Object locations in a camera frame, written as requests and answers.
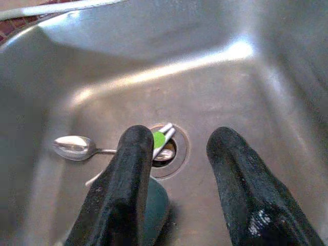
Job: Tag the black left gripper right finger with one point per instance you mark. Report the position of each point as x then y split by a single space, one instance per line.
251 194

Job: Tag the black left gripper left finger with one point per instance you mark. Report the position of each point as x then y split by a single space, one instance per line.
120 192

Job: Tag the dark teal mug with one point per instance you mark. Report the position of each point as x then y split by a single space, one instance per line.
157 205

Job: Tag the metal spoon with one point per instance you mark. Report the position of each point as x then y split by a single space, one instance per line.
73 148

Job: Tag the white utensil with green spot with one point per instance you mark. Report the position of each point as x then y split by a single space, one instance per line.
159 140

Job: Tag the metal sink drain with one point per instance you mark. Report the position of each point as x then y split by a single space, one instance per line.
180 153

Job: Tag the stainless steel sink basin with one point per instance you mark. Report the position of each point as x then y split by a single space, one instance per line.
230 89

